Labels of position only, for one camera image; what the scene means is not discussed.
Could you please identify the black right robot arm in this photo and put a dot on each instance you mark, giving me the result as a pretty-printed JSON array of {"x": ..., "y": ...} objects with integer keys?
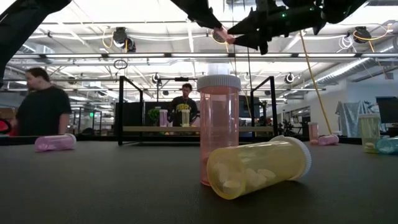
[{"x": 342, "y": 9}]

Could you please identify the silver ventilation duct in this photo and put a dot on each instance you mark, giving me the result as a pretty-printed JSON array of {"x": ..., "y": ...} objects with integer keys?
[
  {"x": 348, "y": 70},
  {"x": 34, "y": 47}
]

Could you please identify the small green potted plant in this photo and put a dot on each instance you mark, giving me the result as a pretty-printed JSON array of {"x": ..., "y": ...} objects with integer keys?
[{"x": 153, "y": 115}]

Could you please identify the grey cloth cover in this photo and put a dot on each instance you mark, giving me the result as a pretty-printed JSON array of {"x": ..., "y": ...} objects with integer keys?
[{"x": 348, "y": 119}]

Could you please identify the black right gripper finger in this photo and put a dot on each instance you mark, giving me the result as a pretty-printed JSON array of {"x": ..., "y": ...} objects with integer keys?
[
  {"x": 253, "y": 23},
  {"x": 259, "y": 39}
]

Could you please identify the black partition panel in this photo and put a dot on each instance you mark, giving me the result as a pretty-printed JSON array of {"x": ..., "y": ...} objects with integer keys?
[{"x": 130, "y": 115}]

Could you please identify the wooden shelf black frame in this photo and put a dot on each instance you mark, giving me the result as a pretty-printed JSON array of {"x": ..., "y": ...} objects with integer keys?
[{"x": 140, "y": 129}]

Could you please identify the red cabinet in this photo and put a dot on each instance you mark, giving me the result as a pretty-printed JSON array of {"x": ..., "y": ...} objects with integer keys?
[{"x": 3, "y": 127}]

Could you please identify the yellow pill bottle white cap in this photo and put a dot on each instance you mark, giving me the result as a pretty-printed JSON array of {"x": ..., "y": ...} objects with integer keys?
[
  {"x": 185, "y": 119},
  {"x": 258, "y": 168},
  {"x": 369, "y": 133}
]

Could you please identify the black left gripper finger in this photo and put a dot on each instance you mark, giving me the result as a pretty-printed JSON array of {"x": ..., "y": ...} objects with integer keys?
[{"x": 199, "y": 11}]

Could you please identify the purple pill bottle white cap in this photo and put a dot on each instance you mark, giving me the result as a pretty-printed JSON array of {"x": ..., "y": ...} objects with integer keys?
[
  {"x": 56, "y": 143},
  {"x": 328, "y": 140},
  {"x": 163, "y": 119}
]

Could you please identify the long ceiling light strip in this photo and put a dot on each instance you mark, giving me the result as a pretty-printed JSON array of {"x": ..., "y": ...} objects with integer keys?
[{"x": 77, "y": 56}]

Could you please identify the black monitor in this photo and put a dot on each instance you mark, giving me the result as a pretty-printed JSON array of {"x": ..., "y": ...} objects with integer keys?
[{"x": 388, "y": 109}]

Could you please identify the black table mat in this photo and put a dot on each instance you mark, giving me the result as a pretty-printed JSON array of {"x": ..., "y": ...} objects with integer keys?
[{"x": 93, "y": 186}]

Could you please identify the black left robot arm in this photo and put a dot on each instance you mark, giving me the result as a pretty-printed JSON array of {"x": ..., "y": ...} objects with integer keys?
[{"x": 18, "y": 25}]

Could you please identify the teal pill bottle white cap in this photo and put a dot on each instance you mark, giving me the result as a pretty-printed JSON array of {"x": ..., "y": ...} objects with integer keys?
[{"x": 388, "y": 146}]

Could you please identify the person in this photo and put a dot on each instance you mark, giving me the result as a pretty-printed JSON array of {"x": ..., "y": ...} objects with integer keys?
[
  {"x": 178, "y": 104},
  {"x": 43, "y": 109}
]

